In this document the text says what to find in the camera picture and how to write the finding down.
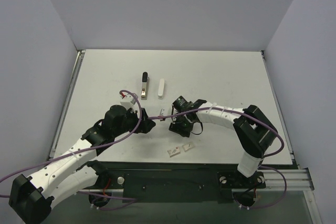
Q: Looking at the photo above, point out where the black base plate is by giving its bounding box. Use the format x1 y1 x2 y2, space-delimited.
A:
89 162 266 203

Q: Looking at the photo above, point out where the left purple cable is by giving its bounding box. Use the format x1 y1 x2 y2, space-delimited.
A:
0 90 144 198

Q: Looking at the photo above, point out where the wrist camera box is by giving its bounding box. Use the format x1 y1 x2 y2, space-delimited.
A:
159 108 167 121
120 93 138 112

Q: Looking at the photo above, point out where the purple cable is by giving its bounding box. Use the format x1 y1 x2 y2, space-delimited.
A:
0 90 144 198
149 107 287 210

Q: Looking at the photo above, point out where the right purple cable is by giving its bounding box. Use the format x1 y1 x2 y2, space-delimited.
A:
149 107 287 210

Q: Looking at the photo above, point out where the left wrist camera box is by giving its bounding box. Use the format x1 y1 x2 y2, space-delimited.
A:
120 93 138 112

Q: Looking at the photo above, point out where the open staple box tray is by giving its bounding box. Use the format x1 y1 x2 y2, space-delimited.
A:
182 142 195 152

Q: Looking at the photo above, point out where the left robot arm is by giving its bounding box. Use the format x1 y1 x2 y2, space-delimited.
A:
8 105 156 223

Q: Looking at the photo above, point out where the aluminium rail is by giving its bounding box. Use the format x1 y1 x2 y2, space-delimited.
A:
262 168 314 191

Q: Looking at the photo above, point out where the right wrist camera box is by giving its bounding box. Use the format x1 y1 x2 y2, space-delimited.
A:
159 108 167 121

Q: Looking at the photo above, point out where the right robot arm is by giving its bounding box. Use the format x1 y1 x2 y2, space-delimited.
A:
169 96 278 187

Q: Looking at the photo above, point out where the staple box with red dot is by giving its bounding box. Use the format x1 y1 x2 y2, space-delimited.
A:
167 146 181 158

